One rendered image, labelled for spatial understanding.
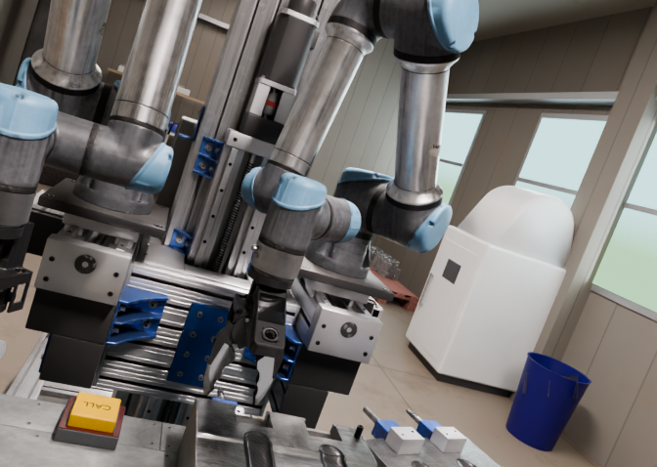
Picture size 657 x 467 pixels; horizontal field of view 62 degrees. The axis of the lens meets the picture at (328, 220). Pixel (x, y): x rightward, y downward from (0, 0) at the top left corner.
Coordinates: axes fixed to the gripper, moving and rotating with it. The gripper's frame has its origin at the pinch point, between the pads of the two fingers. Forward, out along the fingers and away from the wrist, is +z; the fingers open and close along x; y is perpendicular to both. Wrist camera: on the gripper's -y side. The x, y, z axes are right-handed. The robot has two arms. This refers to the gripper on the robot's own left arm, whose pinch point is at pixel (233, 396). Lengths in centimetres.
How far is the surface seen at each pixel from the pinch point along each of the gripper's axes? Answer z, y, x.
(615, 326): 5, 202, -279
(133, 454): 7.7, -6.8, 12.2
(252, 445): -0.8, -13.4, -1.5
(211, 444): -1.0, -14.9, 4.2
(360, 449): -1.3, -10.6, -18.0
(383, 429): 1.0, 0.9, -27.2
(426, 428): 1.0, 4.4, -37.4
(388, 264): 56, 466, -232
